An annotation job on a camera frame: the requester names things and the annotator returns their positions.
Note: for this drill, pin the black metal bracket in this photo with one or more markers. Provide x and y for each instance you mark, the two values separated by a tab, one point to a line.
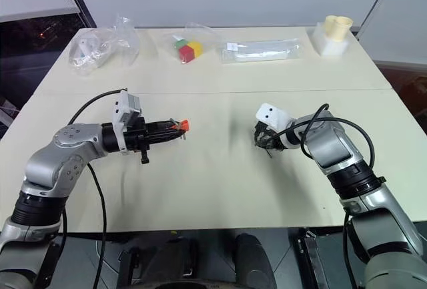
312	259

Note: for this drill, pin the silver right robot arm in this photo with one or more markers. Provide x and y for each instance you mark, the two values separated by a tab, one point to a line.
347	155

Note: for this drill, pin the clear bag with coloured cubes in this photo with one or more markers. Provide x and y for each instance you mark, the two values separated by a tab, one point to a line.
200	40

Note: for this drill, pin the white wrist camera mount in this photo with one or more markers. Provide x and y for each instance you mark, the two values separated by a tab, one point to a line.
124	108
272	115

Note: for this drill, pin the clear bag with white parts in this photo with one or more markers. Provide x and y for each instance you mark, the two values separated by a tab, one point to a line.
100	48

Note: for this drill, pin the yellow cube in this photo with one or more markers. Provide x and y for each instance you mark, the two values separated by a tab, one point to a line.
197	48

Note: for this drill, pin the cream plastic cylinder piece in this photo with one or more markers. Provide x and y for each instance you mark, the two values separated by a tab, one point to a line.
339	27

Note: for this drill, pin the red cube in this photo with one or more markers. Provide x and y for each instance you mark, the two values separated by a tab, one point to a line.
185	54

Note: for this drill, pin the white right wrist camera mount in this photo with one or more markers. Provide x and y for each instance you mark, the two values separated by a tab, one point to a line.
272	115

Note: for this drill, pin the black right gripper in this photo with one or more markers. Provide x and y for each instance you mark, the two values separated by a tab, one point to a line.
275	140

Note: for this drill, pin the green cube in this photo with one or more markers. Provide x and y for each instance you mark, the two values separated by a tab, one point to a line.
179	43

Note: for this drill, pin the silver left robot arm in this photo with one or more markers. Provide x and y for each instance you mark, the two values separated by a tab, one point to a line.
66	149

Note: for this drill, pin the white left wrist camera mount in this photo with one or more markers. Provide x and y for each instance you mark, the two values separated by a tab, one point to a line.
124	108

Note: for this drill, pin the dark rounded shape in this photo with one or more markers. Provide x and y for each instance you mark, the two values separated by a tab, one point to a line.
255	262

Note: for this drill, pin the orange hex key holder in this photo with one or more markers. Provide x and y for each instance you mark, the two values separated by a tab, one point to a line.
183	125

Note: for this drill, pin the white label in bag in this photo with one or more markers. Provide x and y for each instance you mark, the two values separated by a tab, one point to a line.
232	46

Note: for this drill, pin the long flat clear plastic bag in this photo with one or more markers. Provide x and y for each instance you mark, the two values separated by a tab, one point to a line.
262	52

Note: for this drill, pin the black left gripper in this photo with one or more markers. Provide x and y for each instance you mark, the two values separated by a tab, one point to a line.
136	137

